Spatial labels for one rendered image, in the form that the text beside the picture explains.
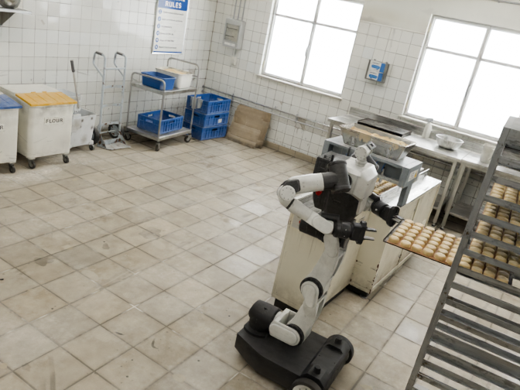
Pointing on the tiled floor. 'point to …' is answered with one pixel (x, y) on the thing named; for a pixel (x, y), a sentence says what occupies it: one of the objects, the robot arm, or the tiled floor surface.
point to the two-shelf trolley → (161, 108)
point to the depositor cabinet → (388, 254)
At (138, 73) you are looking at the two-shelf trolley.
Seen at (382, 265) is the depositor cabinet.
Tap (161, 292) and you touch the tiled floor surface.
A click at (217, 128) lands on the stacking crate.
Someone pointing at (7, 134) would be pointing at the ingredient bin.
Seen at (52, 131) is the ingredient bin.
